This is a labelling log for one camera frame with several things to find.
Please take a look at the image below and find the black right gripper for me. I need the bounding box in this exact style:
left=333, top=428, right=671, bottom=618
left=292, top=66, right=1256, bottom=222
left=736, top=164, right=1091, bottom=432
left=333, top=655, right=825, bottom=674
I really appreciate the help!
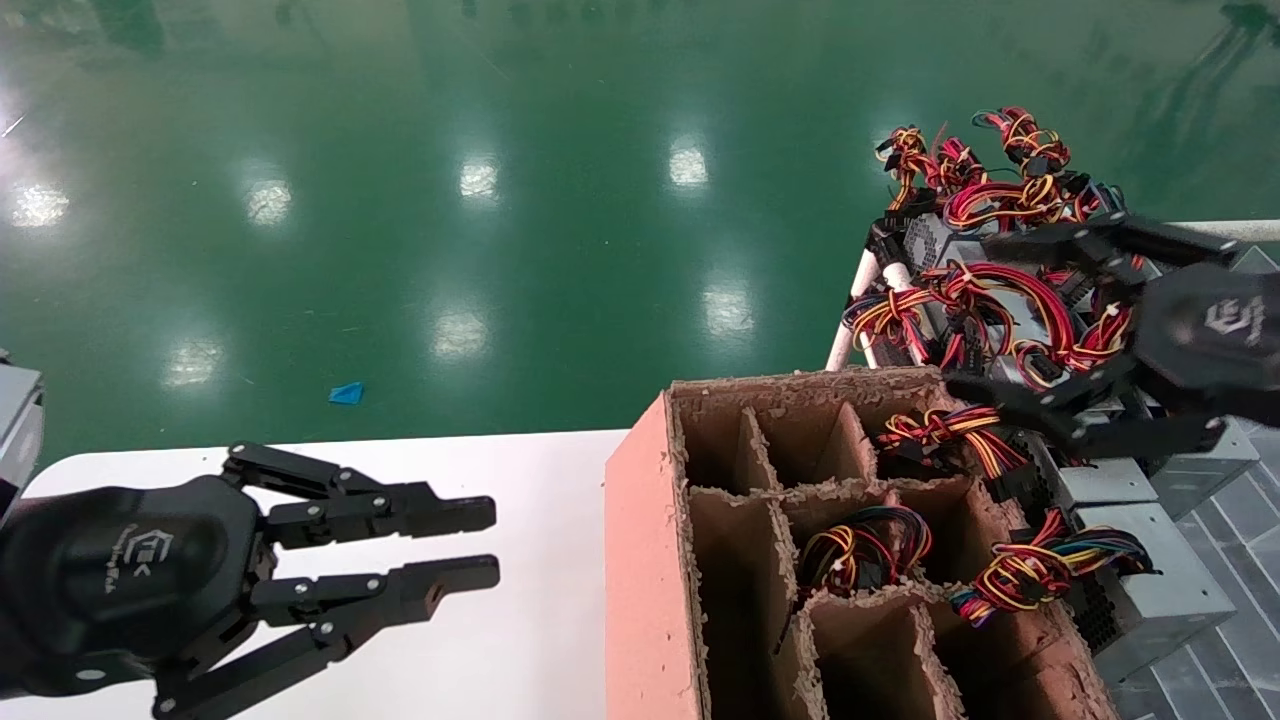
left=945, top=212, right=1280, bottom=461

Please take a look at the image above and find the slanted white plastic pipe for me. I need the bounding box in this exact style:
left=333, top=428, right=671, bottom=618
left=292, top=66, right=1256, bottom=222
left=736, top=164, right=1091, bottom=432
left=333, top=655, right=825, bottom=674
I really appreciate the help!
left=825, top=250, right=881, bottom=371

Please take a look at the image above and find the short white plastic pipe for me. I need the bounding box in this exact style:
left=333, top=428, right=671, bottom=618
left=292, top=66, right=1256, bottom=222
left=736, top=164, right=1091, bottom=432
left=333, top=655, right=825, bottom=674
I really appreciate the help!
left=880, top=262, right=926, bottom=366

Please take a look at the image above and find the mesh-topped grey power supply case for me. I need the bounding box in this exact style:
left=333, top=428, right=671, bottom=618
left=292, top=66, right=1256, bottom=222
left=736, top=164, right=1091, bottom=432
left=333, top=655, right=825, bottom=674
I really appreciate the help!
left=895, top=213, right=1001, bottom=276

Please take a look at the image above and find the pink cardboard box with dividers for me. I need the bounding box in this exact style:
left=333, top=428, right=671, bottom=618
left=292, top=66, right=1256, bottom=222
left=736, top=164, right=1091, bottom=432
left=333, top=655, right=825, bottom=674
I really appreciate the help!
left=605, top=365, right=1121, bottom=720

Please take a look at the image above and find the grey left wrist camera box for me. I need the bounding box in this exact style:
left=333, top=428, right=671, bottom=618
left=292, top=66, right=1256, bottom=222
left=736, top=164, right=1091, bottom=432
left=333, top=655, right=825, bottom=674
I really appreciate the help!
left=0, top=352, right=46, bottom=521

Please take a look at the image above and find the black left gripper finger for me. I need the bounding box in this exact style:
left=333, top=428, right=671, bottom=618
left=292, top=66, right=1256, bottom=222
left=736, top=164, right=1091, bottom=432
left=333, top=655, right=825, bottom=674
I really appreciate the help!
left=220, top=443, right=497, bottom=551
left=150, top=555, right=501, bottom=720

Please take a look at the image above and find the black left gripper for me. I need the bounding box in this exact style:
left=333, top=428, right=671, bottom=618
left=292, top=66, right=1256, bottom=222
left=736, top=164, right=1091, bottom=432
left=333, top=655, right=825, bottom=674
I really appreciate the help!
left=0, top=475, right=271, bottom=701

